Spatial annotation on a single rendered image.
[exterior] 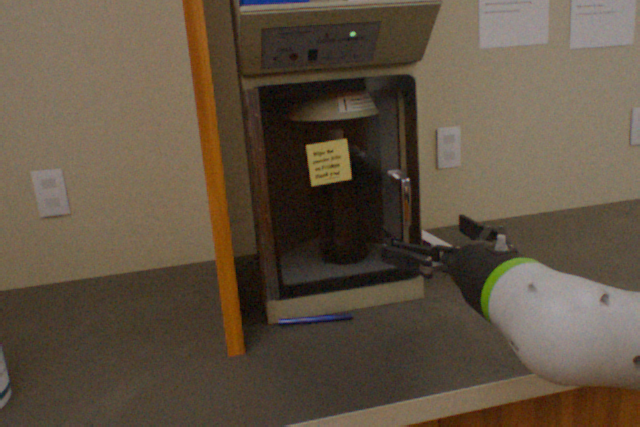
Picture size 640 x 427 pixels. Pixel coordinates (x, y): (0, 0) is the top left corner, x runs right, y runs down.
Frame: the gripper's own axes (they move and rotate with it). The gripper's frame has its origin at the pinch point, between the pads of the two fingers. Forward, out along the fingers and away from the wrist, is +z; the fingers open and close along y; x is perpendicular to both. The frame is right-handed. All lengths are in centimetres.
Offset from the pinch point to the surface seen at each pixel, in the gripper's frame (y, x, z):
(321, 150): 13.4, -12.7, 14.5
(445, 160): -31, 2, 58
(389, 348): 7.3, 20.1, 0.1
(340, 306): 11.8, 18.8, 15.8
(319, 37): 13.6, -32.0, 7.9
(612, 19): -83, -33, 58
